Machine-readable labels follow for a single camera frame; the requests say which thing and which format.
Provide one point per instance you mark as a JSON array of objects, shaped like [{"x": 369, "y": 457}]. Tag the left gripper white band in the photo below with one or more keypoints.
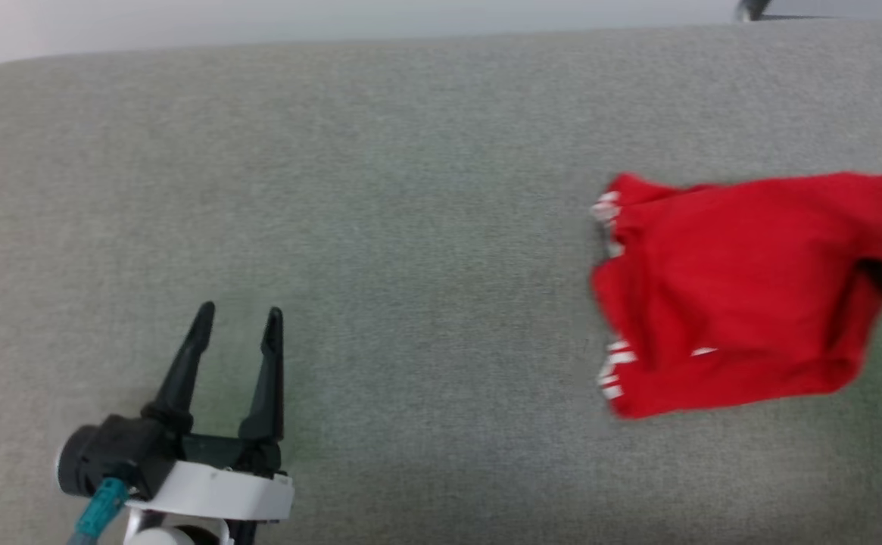
[{"x": 213, "y": 488}]

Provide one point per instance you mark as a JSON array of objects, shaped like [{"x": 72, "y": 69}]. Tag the red and white garment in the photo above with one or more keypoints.
[{"x": 743, "y": 295}]

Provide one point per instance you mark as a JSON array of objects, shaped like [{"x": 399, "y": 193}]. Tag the grey fabric sofa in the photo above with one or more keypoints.
[{"x": 410, "y": 227}]

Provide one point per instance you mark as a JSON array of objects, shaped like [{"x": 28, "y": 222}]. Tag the dark grey background object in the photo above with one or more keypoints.
[{"x": 751, "y": 10}]

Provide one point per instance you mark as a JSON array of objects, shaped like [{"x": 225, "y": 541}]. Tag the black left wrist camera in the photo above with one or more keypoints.
[{"x": 107, "y": 454}]

